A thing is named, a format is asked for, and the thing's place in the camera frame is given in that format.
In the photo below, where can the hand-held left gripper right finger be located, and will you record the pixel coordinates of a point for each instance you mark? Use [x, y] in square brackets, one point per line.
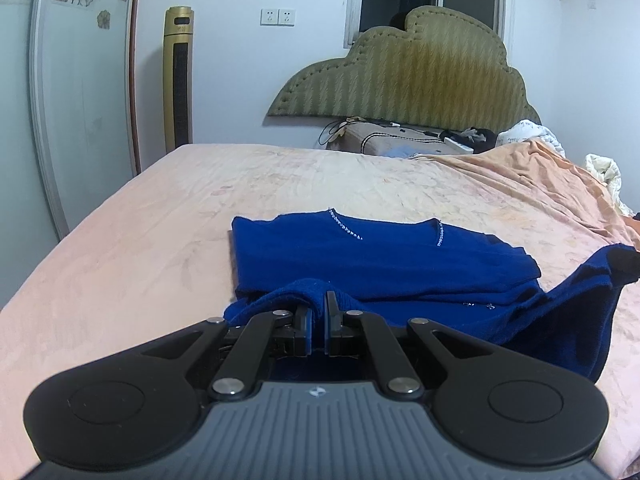
[330, 325]

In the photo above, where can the flower print wardrobe door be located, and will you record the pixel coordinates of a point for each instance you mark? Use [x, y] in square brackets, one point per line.
[75, 100]

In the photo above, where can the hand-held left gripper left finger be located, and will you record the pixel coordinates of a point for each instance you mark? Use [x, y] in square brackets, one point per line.
[306, 327]

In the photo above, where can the dark clothes pile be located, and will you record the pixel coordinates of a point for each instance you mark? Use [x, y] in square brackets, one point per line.
[472, 137]

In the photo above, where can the gold tower fan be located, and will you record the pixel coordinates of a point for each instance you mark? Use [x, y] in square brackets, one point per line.
[178, 80]

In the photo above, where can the olive padded headboard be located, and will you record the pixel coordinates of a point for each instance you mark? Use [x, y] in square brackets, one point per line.
[415, 75]

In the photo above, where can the light blue cloth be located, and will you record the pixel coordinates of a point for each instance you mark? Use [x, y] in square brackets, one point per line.
[402, 152]

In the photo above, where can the cream crumpled cloth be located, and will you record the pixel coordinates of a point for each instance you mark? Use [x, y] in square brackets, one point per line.
[606, 172]

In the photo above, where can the white power strip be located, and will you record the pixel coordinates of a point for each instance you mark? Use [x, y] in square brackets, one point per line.
[457, 145]

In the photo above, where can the white printed quilt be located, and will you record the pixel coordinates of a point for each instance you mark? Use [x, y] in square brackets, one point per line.
[527, 132]

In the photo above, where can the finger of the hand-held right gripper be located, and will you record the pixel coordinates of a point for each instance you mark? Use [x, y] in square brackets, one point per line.
[627, 265]

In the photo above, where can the peach bed sheet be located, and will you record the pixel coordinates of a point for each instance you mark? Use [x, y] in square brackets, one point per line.
[540, 180]

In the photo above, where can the white wall socket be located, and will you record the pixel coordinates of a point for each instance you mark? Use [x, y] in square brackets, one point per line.
[287, 16]
[269, 16]

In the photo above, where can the pink bed blanket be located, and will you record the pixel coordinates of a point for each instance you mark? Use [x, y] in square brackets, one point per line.
[175, 240]

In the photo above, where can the beige pillow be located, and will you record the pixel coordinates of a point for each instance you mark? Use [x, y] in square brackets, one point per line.
[390, 139]

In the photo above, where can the blue beaded sweater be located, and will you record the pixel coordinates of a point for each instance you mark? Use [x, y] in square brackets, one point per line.
[380, 255]

